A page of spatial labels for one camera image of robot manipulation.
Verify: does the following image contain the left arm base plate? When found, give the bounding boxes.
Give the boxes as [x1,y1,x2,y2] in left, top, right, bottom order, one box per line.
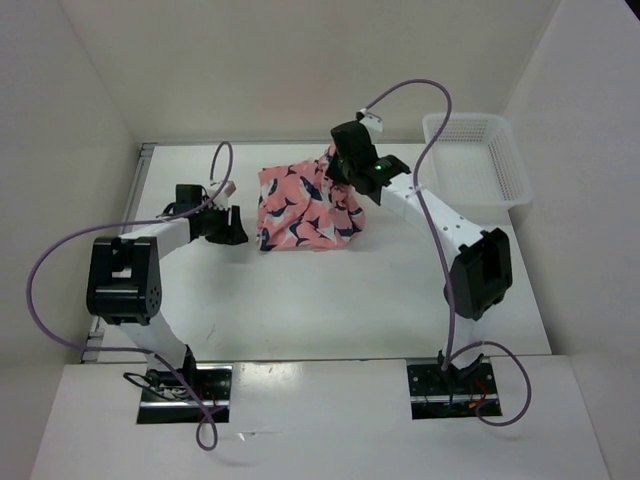
[123,365,233,425]

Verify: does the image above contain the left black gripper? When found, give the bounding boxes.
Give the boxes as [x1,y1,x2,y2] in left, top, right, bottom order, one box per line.
[196,202,248,246]

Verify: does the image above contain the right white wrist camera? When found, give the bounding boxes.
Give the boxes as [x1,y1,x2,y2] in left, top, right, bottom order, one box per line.
[356,108,383,139]

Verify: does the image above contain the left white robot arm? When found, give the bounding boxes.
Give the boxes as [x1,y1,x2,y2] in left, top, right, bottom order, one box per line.
[86,181,248,400]

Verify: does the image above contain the pink shark print shorts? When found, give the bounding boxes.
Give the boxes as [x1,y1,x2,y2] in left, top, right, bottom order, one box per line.
[257,145,366,252]

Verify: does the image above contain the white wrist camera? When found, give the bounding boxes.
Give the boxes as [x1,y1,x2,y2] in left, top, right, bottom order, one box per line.
[206,180,236,210]
[356,108,383,139]

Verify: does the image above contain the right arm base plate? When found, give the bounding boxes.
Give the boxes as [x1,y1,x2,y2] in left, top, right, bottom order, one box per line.
[407,361,502,420]

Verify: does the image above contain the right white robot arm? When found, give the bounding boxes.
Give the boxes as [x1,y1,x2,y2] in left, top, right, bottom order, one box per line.
[327,114,513,393]

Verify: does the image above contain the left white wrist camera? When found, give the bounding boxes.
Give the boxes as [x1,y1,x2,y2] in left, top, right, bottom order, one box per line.
[206,180,236,210]

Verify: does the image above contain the white plastic basket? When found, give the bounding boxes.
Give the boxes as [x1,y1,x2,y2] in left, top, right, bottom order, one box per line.
[420,113,533,211]

